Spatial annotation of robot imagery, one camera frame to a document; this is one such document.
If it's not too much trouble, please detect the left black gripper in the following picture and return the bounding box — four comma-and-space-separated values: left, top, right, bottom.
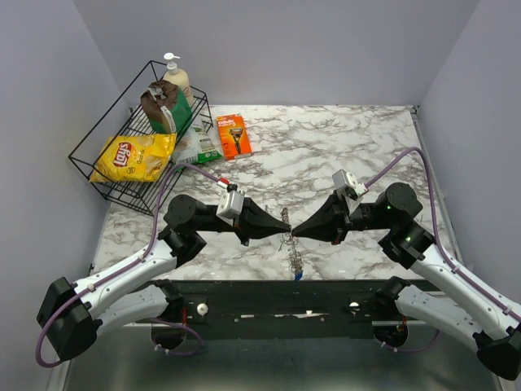
198, 197, 291, 247

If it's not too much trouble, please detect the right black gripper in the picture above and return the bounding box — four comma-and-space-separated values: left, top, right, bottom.
291, 188, 394, 244

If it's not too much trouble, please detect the round metal keyring disc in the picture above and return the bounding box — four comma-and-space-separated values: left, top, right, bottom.
279, 232, 304, 278

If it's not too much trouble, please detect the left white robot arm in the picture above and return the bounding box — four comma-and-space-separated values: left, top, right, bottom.
35, 191, 291, 368

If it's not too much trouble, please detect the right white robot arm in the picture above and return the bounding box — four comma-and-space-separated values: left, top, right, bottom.
292, 182, 520, 380

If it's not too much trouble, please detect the orange Gillette razor box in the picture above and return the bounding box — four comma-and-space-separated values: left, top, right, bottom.
217, 114, 252, 160

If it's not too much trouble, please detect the white and green packet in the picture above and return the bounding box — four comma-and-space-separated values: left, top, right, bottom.
172, 120, 222, 165

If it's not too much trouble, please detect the yellow Lays chips bag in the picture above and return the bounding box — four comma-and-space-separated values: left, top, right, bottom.
90, 134, 177, 182

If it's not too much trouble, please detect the brown and green bag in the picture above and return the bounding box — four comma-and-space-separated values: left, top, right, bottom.
140, 80, 192, 134

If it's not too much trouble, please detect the cream pump lotion bottle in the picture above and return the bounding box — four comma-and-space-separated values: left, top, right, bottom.
163, 52, 195, 108

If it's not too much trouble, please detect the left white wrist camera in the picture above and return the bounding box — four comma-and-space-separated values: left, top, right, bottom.
216, 181, 245, 220

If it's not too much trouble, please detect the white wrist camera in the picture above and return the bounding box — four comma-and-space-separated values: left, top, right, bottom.
332, 169, 368, 200
216, 181, 245, 220

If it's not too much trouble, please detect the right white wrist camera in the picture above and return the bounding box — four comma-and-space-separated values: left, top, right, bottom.
332, 169, 368, 200

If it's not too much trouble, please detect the black wire rack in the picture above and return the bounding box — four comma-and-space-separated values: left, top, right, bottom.
68, 59, 213, 217

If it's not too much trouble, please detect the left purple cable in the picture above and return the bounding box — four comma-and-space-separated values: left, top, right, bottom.
36, 164, 229, 368

